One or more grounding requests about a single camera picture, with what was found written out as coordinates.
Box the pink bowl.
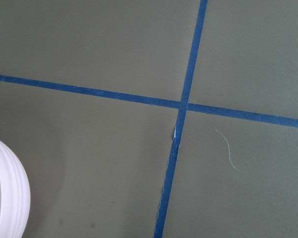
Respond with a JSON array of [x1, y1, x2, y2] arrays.
[[0, 141, 31, 238]]

